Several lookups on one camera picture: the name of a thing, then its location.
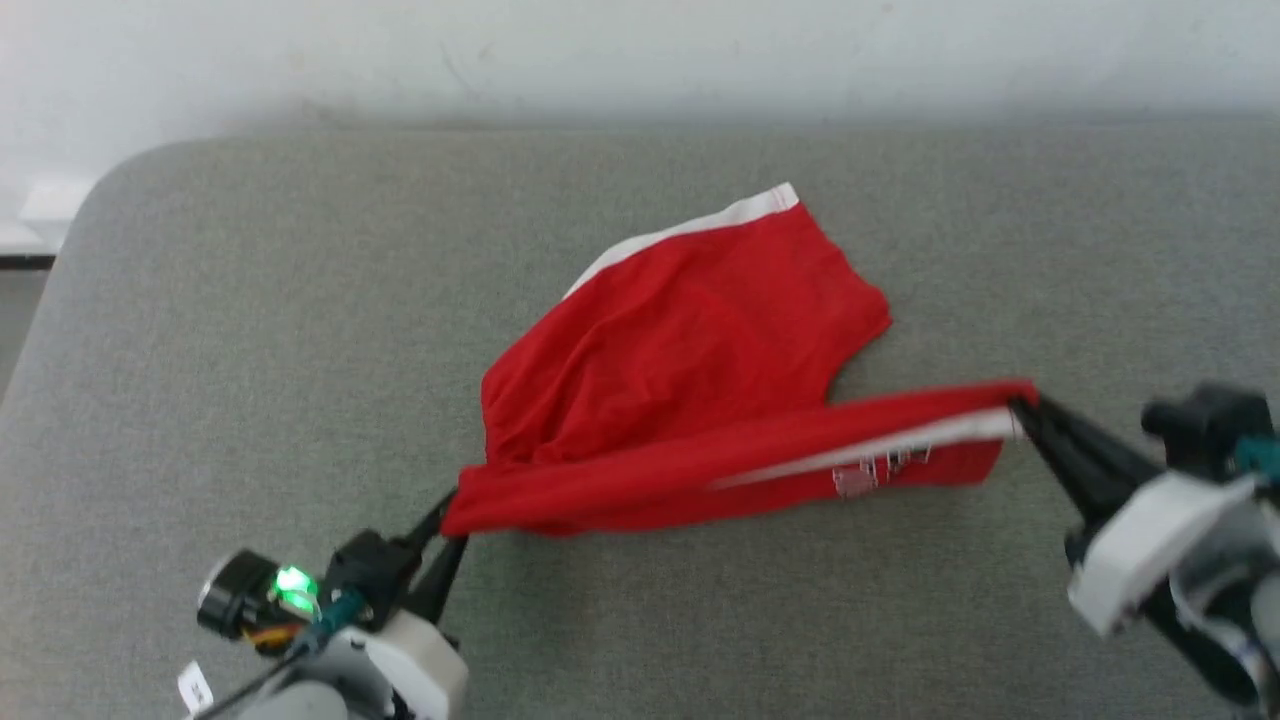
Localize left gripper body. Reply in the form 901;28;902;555
328;610;471;720

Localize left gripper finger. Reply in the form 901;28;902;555
403;535;471;623
398;486;461;551

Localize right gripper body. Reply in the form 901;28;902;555
1064;473;1259;638

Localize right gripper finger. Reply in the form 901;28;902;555
1008;398;1138;523
1028;393;1188;493

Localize red shorts with white trim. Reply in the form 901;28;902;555
440;182;1041;538

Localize black cylinder with green light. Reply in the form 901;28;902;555
197;548;323;643

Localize white label tag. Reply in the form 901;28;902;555
178;662;215;713

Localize grey fabric sofa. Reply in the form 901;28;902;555
0;125;1280;720

